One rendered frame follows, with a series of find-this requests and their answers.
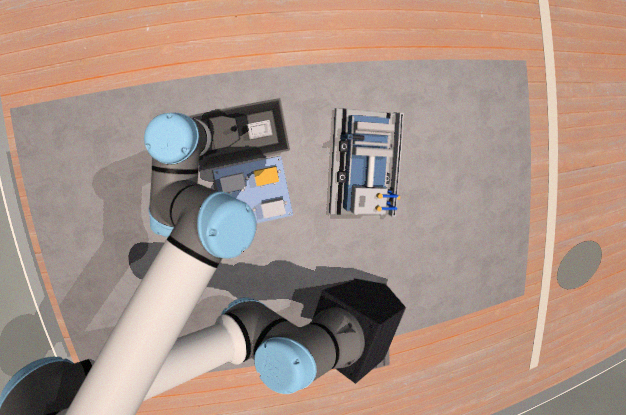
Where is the yellow-orange block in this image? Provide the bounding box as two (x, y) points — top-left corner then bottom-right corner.
(254, 166), (279, 186)

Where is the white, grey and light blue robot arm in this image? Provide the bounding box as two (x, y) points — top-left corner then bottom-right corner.
(0, 113), (365, 415)

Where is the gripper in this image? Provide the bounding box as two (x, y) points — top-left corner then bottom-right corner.
(196, 116), (240, 156)

